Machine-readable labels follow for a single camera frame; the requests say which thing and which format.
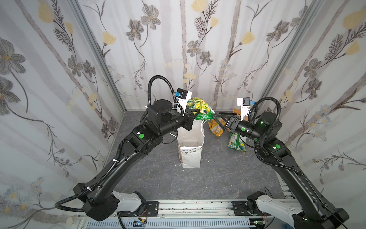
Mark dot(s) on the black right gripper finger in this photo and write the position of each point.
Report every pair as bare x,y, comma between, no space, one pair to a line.
228,114
222,120

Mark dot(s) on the white paper bag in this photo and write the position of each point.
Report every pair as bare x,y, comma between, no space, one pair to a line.
190,144

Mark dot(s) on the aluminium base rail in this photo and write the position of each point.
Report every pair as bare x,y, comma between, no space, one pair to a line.
197,210

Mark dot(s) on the green yellow candy packet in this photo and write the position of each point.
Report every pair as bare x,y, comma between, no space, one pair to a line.
206,112

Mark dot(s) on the aluminium corner post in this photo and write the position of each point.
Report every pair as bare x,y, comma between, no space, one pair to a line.
300,32
96,50

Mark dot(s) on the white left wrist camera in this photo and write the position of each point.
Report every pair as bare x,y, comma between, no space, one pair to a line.
183,96

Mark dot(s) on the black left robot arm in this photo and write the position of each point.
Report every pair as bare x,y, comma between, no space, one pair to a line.
97,198

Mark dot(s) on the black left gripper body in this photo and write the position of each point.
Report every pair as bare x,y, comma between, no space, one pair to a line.
188,119

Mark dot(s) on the orange snack packet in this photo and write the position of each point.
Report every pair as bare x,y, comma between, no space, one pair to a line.
237,111

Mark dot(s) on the yellow snack packet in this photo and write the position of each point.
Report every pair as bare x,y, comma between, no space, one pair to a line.
215,128

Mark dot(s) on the aluminium corner post left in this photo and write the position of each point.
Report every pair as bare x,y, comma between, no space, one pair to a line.
96,50

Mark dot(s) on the white slotted cable duct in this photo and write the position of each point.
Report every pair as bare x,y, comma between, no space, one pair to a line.
189,224

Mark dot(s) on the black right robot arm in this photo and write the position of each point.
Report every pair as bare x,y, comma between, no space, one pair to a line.
315,211

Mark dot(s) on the aluminium corner post right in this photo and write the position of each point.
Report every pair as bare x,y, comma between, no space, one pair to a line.
300,32

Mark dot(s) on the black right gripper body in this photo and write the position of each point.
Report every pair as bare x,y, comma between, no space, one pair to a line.
234,124

